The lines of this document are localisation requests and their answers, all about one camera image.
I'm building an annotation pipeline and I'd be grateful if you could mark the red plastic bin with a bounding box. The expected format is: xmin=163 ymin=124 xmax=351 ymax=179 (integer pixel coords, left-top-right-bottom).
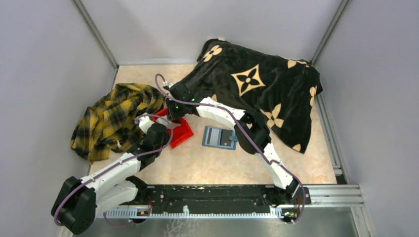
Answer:
xmin=152 ymin=117 xmax=194 ymax=149

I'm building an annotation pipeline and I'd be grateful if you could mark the silver magnetic stripe card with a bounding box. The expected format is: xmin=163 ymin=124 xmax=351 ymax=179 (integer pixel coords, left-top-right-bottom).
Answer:
xmin=203 ymin=126 xmax=221 ymax=147

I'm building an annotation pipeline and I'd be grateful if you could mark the blue card holder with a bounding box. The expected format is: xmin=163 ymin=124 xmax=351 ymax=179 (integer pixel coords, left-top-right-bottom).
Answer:
xmin=202 ymin=126 xmax=238 ymax=150

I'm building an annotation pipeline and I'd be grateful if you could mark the black VIP card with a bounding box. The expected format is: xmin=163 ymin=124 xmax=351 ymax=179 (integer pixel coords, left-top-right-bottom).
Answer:
xmin=220 ymin=129 xmax=234 ymax=148

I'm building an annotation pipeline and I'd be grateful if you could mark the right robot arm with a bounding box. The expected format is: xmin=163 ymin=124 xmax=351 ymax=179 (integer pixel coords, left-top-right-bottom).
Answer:
xmin=164 ymin=82 xmax=307 ymax=206

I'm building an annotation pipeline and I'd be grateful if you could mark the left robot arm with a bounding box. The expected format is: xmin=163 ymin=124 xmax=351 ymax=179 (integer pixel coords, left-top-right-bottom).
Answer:
xmin=51 ymin=123 xmax=170 ymax=235

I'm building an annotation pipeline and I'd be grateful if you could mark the yellow plaid shirt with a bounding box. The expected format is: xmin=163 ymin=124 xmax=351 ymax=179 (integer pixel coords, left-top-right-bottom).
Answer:
xmin=70 ymin=83 xmax=165 ymax=163

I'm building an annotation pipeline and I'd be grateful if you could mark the black floral blanket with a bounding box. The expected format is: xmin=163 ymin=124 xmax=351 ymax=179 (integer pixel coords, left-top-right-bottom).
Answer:
xmin=182 ymin=39 xmax=323 ymax=153

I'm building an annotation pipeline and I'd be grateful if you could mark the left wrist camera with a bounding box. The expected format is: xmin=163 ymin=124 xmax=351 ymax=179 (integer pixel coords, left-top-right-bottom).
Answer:
xmin=134 ymin=113 xmax=155 ymax=133

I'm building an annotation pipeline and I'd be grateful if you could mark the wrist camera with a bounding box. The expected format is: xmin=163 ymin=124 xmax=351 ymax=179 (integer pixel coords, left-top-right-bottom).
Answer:
xmin=134 ymin=113 xmax=155 ymax=133
xmin=163 ymin=81 xmax=175 ymax=91

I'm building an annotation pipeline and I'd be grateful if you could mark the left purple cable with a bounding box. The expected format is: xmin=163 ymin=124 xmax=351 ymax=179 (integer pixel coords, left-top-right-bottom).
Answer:
xmin=53 ymin=113 xmax=174 ymax=228

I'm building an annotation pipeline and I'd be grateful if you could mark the purple cable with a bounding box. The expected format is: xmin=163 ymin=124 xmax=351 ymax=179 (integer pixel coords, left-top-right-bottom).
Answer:
xmin=53 ymin=113 xmax=174 ymax=228
xmin=154 ymin=73 xmax=307 ymax=225

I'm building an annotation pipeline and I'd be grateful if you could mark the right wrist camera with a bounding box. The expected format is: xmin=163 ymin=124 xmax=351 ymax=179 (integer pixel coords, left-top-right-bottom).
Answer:
xmin=163 ymin=81 xmax=175 ymax=91

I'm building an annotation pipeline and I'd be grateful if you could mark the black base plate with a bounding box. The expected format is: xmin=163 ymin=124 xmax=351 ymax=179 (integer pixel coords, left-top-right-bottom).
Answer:
xmin=125 ymin=185 xmax=311 ymax=214

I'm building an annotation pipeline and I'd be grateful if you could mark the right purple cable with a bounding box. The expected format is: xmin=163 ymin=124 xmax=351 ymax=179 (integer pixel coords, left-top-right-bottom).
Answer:
xmin=154 ymin=73 xmax=307 ymax=225

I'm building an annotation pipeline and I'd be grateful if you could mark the aluminium front rail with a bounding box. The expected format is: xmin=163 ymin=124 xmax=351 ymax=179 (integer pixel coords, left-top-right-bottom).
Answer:
xmin=95 ymin=185 xmax=364 ymax=220

